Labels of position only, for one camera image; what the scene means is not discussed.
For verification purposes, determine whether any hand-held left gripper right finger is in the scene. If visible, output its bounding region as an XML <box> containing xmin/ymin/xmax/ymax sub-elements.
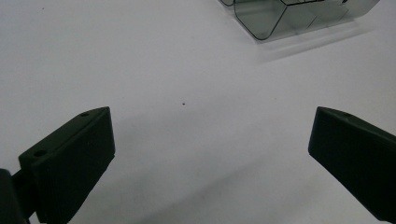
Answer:
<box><xmin>307</xmin><ymin>105</ymin><xmax>396</xmax><ymax>224</ymax></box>

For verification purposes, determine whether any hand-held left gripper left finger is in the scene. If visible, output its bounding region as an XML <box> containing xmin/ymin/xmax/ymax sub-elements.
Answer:
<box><xmin>12</xmin><ymin>105</ymin><xmax>116</xmax><ymax>224</ymax></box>

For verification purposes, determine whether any clear plastic organizer box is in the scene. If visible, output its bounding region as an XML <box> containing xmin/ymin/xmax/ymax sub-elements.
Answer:
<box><xmin>218</xmin><ymin>0</ymin><xmax>381</xmax><ymax>41</ymax></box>

